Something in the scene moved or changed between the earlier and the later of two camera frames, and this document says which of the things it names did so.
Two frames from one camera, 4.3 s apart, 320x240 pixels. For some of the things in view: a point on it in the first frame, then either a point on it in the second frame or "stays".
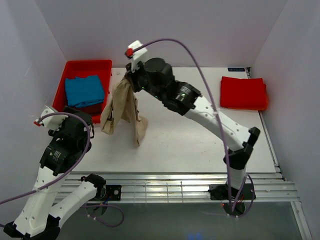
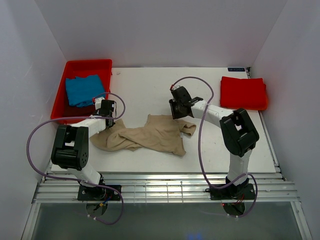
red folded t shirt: x=249 y=94 stays
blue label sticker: x=236 y=69 stays
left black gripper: x=59 y=133 to x=96 y=112
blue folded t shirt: x=84 y=91 stays
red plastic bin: x=83 y=68 stays
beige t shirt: x=123 y=104 to x=159 y=131
